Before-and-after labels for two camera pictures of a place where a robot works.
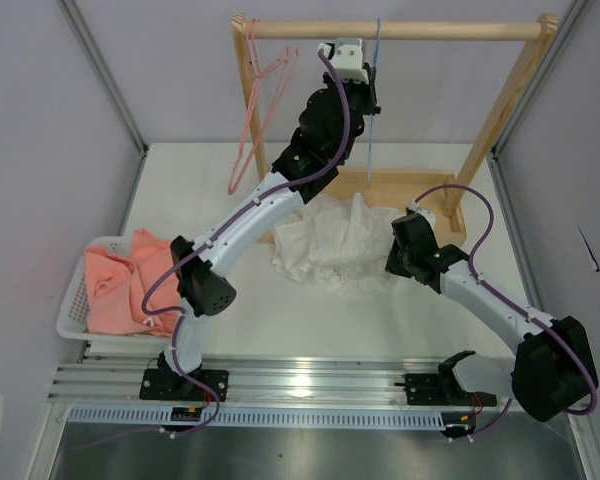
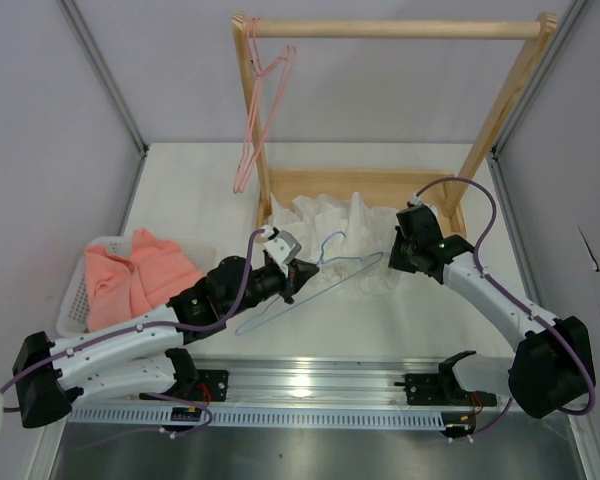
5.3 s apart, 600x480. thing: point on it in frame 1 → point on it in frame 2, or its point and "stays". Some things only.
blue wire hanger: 372,116 → 323,261
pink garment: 115,288 stays
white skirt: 340,246 stays
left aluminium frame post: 106,73 stays
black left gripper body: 361,103 → 267,283
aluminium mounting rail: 267,382 stays
